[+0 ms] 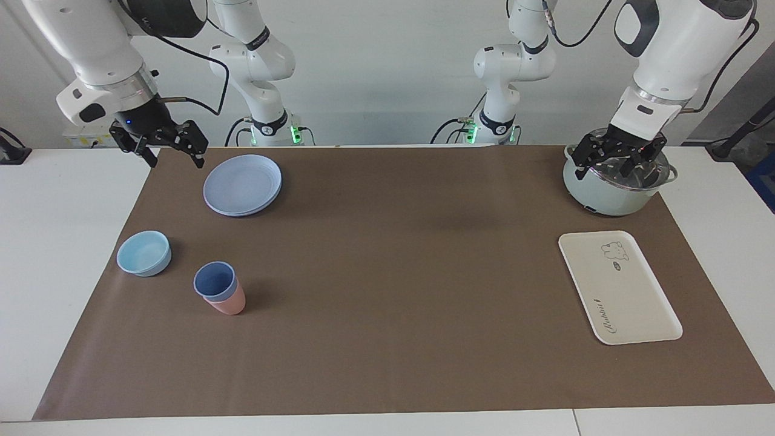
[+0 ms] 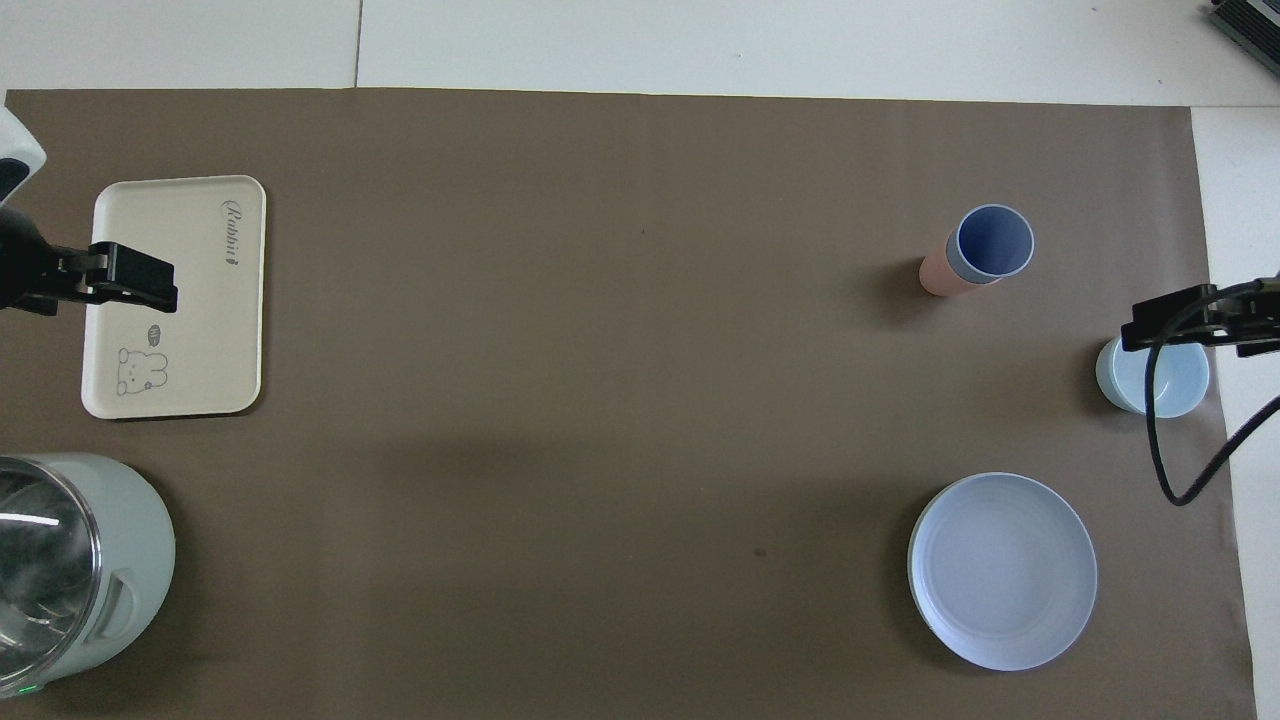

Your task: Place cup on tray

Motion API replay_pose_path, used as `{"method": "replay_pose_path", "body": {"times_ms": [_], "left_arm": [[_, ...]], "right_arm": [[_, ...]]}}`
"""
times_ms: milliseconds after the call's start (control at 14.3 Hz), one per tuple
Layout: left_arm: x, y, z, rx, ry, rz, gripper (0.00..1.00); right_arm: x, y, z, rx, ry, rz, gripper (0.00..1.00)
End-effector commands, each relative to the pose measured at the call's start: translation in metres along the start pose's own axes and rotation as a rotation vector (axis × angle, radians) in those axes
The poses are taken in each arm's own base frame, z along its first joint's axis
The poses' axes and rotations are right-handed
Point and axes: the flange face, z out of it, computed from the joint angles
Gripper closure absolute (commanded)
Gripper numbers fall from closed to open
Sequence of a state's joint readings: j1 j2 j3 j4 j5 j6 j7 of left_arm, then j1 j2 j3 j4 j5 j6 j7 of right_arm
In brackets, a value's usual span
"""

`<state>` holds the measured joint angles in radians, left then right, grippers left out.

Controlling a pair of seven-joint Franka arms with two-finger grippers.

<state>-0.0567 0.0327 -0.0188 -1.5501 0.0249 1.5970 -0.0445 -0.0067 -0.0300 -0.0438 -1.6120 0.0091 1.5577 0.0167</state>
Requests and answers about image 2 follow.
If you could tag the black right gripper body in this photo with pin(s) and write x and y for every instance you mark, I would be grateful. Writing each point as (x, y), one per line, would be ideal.
(1265, 315)

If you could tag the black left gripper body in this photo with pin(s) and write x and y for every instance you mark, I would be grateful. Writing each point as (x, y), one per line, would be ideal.
(25, 275)

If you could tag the blue ribbed cup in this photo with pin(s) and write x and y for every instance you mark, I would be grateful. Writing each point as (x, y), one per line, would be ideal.
(992, 242)

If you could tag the pink cup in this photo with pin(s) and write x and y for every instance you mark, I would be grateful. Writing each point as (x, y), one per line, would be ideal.
(938, 275)

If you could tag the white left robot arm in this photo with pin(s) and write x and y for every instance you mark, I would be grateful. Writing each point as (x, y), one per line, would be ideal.
(18, 150)

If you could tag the cream rabbit print tray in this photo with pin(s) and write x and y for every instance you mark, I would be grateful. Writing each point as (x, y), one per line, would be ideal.
(200, 330)

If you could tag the light blue bowl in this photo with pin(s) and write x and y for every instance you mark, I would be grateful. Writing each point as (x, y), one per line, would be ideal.
(1180, 385)

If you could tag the mint green electric pot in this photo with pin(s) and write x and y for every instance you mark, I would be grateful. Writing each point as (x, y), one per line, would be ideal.
(135, 540)

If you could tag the grey ridged device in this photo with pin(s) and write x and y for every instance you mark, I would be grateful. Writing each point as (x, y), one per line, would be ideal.
(1250, 25)

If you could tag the glass pot lid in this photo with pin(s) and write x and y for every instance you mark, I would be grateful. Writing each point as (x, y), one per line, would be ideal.
(45, 570)

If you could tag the pale blue plate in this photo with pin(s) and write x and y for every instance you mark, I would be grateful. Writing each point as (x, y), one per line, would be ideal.
(1002, 570)

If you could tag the brown paper table mat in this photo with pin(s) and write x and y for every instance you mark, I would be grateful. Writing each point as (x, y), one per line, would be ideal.
(620, 400)

